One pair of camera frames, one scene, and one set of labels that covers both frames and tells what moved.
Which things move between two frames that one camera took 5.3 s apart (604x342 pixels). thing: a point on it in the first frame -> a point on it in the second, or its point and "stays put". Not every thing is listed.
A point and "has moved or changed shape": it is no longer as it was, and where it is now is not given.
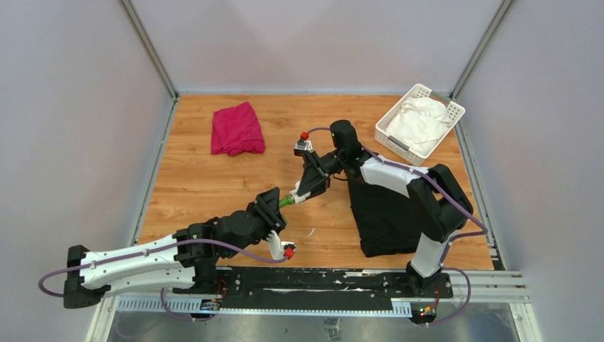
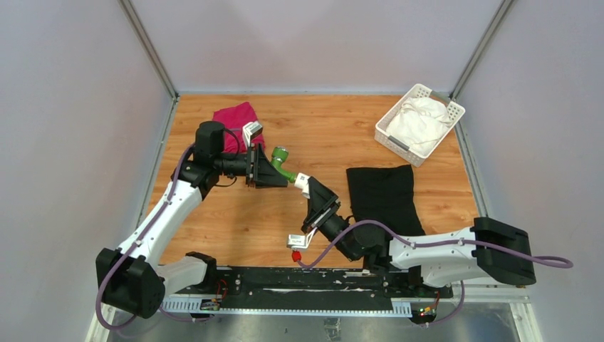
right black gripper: x=314 y=177 -> x=322 y=205
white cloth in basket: x=419 y=122 stays put
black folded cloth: x=387 y=221 stays put
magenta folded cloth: x=236 y=130 stays put
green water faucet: x=288 y=200 -> x=279 y=155
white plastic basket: x=417 y=123 stays put
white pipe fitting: x=296 y=197 has moved or changed shape
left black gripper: x=266 y=206 -> x=265 y=175
